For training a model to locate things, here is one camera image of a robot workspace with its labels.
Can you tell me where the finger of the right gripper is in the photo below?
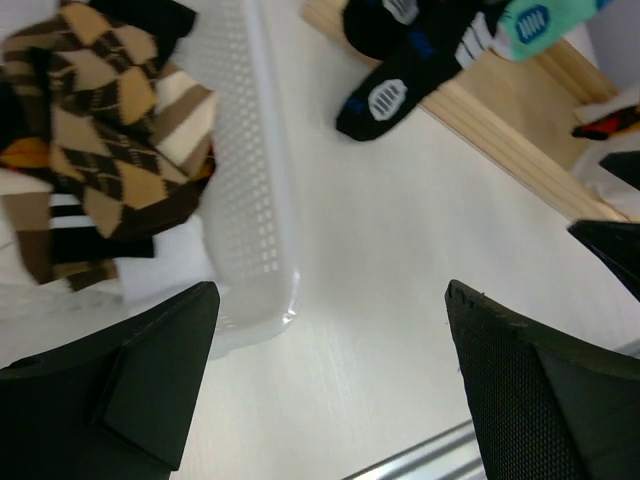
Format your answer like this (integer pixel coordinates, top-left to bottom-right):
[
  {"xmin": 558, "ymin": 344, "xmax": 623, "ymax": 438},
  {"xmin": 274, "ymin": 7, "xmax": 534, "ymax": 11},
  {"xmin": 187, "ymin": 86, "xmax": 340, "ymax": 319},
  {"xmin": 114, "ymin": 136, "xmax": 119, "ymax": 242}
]
[
  {"xmin": 568, "ymin": 219, "xmax": 640, "ymax": 300},
  {"xmin": 599, "ymin": 151, "xmax": 640, "ymax": 190}
]

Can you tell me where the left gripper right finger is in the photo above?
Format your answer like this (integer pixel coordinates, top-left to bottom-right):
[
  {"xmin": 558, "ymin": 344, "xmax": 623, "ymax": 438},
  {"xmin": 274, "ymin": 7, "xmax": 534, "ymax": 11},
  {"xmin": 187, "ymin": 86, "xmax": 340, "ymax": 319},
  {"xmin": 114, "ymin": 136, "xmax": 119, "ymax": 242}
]
[{"xmin": 444, "ymin": 280, "xmax": 639, "ymax": 479}]

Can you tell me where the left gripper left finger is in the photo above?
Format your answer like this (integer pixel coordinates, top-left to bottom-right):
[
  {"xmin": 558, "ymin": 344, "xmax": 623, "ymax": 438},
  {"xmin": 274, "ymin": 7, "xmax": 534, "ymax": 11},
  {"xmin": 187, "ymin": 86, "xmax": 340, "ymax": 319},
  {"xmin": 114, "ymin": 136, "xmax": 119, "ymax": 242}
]
[{"xmin": 1, "ymin": 282, "xmax": 220, "ymax": 479}]

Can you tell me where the red orange argyle sock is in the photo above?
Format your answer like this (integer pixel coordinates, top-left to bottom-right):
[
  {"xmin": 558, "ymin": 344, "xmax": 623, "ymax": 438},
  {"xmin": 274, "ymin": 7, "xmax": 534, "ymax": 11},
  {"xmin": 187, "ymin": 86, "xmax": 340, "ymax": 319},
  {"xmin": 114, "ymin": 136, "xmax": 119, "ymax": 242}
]
[{"xmin": 572, "ymin": 105, "xmax": 639, "ymax": 141}]

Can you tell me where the teal sock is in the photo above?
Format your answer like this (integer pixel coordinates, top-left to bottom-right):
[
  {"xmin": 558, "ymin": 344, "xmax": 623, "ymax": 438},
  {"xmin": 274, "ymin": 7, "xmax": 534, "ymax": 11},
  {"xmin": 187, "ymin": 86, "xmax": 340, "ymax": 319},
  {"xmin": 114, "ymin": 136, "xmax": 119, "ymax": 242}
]
[{"xmin": 492, "ymin": 0, "xmax": 611, "ymax": 61}]

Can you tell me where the black sock with white stripes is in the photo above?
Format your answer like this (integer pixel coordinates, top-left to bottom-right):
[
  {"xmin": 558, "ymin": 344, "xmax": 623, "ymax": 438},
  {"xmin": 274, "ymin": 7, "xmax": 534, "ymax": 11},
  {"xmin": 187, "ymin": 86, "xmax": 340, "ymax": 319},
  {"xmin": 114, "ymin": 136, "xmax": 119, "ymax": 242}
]
[{"xmin": 342, "ymin": 1, "xmax": 508, "ymax": 69}]

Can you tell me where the wooden hanger rack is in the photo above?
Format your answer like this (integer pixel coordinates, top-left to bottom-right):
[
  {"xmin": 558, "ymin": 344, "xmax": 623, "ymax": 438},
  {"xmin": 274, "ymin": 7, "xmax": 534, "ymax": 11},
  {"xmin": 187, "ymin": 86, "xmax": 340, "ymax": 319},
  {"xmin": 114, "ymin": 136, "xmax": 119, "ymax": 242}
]
[{"xmin": 333, "ymin": 1, "xmax": 629, "ymax": 220}]

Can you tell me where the pile of socks in bin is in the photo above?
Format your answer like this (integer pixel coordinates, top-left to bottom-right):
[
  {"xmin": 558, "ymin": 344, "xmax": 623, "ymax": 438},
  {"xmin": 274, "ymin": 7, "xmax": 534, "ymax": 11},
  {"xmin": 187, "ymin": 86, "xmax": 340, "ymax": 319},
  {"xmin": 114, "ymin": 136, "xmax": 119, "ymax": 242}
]
[{"xmin": 1, "ymin": 1, "xmax": 217, "ymax": 302}]

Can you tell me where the white plastic bin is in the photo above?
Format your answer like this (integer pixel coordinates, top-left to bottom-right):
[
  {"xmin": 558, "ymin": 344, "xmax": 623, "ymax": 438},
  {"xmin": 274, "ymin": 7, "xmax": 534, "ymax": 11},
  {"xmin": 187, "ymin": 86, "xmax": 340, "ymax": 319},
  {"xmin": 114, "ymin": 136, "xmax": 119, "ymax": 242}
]
[{"xmin": 1, "ymin": 1, "xmax": 300, "ymax": 359}]

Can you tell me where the aluminium rail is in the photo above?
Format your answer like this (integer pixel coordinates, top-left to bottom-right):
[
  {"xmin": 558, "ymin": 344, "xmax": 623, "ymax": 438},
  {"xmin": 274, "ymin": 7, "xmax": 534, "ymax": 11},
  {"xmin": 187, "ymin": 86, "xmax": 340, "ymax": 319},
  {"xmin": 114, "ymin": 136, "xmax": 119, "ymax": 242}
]
[{"xmin": 347, "ymin": 420, "xmax": 487, "ymax": 480}]

